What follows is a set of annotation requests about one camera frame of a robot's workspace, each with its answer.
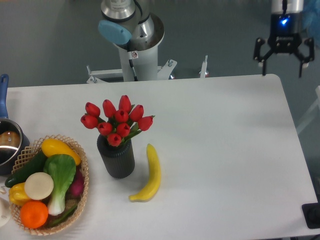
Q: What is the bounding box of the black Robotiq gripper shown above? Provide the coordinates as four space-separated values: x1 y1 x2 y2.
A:
252 12 315 79

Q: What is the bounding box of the red tulip bouquet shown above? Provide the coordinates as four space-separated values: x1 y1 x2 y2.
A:
80 95 154 148

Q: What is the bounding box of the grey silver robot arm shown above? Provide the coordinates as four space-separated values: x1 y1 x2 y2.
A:
98 0 320 82

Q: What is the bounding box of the dark grey ribbed vase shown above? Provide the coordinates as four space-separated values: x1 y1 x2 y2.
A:
97 135 135 179

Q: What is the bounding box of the blue plastic bag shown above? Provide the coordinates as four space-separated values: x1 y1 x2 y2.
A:
302 0 320 49

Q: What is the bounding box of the black device at edge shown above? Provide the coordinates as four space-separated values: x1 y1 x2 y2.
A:
301 202 320 229

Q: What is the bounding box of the yellow banana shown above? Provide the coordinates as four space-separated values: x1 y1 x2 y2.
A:
128 143 162 202

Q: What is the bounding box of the purple red sweet potato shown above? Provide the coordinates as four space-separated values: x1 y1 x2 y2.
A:
68 168 85 197

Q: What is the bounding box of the green bok choy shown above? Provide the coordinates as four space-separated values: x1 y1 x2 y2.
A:
43 154 76 216

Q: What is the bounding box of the yellow squash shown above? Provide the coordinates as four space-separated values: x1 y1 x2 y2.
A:
41 138 81 166

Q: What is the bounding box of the woven wicker basket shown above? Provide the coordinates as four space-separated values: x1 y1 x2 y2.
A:
9 134 89 236

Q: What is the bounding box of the dark green cucumber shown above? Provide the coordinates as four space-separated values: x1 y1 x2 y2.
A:
4 150 47 188

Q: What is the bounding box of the green chili pepper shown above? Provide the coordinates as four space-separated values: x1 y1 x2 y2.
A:
47 204 78 228

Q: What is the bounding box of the blue saucepan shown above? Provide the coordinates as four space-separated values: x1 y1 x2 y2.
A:
0 74 30 176

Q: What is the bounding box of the orange mandarin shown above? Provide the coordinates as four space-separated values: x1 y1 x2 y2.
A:
19 201 49 229

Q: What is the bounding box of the yellow bell pepper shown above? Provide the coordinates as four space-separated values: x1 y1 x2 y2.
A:
9 182 32 207

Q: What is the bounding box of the white garlic piece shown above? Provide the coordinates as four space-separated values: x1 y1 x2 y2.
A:
0 186 7 195

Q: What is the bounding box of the white round object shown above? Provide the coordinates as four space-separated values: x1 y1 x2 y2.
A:
0 197 11 227

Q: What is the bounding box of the white frame at right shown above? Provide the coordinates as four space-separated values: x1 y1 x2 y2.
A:
296 85 320 135

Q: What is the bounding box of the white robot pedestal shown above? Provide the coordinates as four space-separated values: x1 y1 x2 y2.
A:
86 13 178 84

